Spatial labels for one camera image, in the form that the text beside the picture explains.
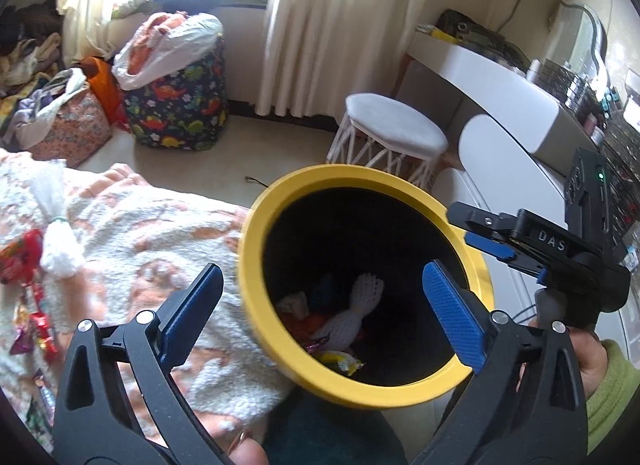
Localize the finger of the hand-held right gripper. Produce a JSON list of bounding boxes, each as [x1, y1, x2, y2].
[[465, 232, 518, 266], [446, 202, 521, 242]]

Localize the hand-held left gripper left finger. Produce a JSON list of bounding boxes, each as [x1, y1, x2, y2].
[[52, 262, 236, 465]]

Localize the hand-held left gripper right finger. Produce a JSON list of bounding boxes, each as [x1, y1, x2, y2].
[[407, 260, 588, 465]]

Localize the white foam fruit net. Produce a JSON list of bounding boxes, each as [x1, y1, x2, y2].
[[314, 272, 386, 353], [30, 160, 87, 277]]

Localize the orange snack wrapper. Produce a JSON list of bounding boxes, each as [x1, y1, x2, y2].
[[282, 315, 326, 346]]

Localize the yellow snack wrapper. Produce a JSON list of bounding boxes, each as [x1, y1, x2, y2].
[[312, 350, 363, 376]]

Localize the yellow rimmed black trash bin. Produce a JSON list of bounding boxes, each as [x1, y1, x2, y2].
[[237, 164, 496, 411]]

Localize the string of colourful candy wrappers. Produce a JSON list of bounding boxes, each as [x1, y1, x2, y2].
[[9, 285, 62, 366]]

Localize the silver foil wrapper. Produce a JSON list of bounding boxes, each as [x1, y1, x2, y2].
[[30, 369, 57, 418]]

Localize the red snack wrapper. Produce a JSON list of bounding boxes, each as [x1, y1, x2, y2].
[[0, 229, 46, 286]]

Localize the person's right forearm green sleeve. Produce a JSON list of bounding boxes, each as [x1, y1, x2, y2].
[[585, 340, 640, 448]]

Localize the person's right hand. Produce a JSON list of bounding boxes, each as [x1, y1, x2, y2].
[[569, 327, 609, 402]]

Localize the person's left hand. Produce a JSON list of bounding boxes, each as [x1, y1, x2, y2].
[[220, 432, 271, 465]]

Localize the peach white fleece blanket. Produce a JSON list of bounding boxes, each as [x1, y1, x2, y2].
[[0, 147, 296, 456]]

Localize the white round stool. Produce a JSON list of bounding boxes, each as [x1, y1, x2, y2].
[[327, 93, 449, 190]]

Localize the white vanity desk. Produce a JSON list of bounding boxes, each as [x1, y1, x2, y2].
[[400, 27, 640, 341]]

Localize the clear drawer organizer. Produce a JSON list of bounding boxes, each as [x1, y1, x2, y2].
[[535, 59, 601, 116]]

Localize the person's teal pants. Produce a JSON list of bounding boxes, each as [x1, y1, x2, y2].
[[262, 390, 408, 465]]

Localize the curved vanity mirror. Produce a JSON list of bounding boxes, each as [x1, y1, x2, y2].
[[545, 0, 613, 90]]

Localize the dinosaur print laundry bag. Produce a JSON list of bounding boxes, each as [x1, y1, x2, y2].
[[122, 37, 231, 152]]

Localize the pink floral fabric bag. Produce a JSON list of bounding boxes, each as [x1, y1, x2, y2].
[[27, 90, 113, 169]]

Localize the wide cream curtain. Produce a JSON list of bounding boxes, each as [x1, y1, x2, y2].
[[255, 0, 438, 118]]

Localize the orange bag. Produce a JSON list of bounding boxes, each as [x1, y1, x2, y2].
[[80, 56, 132, 130]]

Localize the white lavender clothes bundle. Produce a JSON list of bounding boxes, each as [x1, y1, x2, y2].
[[10, 67, 91, 148]]

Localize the white plastic bag of clothes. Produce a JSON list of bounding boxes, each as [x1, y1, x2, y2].
[[112, 12, 224, 90]]

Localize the orange pink cloth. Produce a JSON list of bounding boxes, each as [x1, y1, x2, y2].
[[129, 12, 193, 70]]

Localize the pile of clothes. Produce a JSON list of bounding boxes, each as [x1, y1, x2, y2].
[[0, 0, 66, 100]]

